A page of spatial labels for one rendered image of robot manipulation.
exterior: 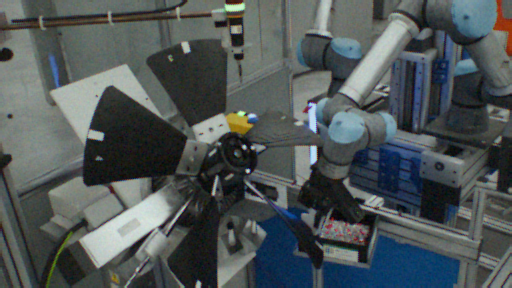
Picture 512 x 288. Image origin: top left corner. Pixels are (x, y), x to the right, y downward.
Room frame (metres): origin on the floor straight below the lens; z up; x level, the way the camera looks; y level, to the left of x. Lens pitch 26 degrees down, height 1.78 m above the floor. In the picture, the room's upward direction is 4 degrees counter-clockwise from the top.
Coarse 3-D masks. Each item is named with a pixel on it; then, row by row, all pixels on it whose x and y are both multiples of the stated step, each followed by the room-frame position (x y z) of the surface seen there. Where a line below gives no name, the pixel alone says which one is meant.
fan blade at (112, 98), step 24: (120, 96) 1.06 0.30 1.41; (96, 120) 1.02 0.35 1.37; (120, 120) 1.04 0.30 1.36; (144, 120) 1.06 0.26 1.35; (96, 144) 1.00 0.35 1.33; (120, 144) 1.02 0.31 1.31; (144, 144) 1.05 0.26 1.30; (168, 144) 1.07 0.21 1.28; (96, 168) 0.98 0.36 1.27; (120, 168) 1.01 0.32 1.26; (144, 168) 1.04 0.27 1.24; (168, 168) 1.07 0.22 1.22
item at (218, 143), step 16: (224, 144) 1.12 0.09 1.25; (240, 144) 1.14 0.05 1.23; (208, 160) 1.10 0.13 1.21; (224, 160) 1.07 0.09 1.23; (240, 160) 1.11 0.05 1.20; (256, 160) 1.12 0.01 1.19; (192, 176) 1.12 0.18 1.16; (208, 176) 1.11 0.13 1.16; (224, 176) 1.08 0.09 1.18; (240, 176) 1.07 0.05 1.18; (208, 192) 1.10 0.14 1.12; (224, 192) 1.12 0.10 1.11
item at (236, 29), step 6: (234, 18) 1.20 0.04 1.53; (240, 18) 1.21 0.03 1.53; (234, 24) 1.20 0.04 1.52; (240, 24) 1.21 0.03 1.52; (234, 30) 1.20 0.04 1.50; (240, 30) 1.21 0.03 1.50; (234, 36) 1.20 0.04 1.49; (240, 36) 1.21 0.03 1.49; (234, 42) 1.21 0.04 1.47; (240, 42) 1.21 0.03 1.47; (234, 54) 1.21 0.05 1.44; (240, 54) 1.21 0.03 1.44
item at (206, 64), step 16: (176, 48) 1.34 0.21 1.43; (192, 48) 1.35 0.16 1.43; (208, 48) 1.35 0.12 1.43; (160, 64) 1.31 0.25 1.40; (176, 64) 1.31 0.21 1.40; (192, 64) 1.31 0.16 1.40; (208, 64) 1.31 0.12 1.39; (224, 64) 1.32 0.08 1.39; (160, 80) 1.29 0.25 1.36; (176, 80) 1.29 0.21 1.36; (192, 80) 1.28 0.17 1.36; (208, 80) 1.28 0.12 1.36; (224, 80) 1.28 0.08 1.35; (176, 96) 1.26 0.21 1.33; (192, 96) 1.26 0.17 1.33; (208, 96) 1.25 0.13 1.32; (224, 96) 1.25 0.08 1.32; (192, 112) 1.23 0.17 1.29; (208, 112) 1.23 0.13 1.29; (224, 112) 1.22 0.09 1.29
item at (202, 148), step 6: (186, 144) 1.10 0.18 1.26; (192, 144) 1.10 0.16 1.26; (198, 144) 1.11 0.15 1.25; (204, 144) 1.12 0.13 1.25; (186, 150) 1.10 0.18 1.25; (192, 150) 1.10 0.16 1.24; (198, 150) 1.11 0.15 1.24; (204, 150) 1.12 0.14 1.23; (186, 156) 1.10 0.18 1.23; (198, 156) 1.11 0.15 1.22; (180, 162) 1.09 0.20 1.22; (186, 162) 1.10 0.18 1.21; (192, 162) 1.10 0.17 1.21; (198, 162) 1.11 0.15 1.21; (180, 168) 1.09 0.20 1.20; (186, 168) 1.10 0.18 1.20; (192, 168) 1.11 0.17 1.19; (198, 168) 1.11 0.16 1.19; (192, 174) 1.10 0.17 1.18
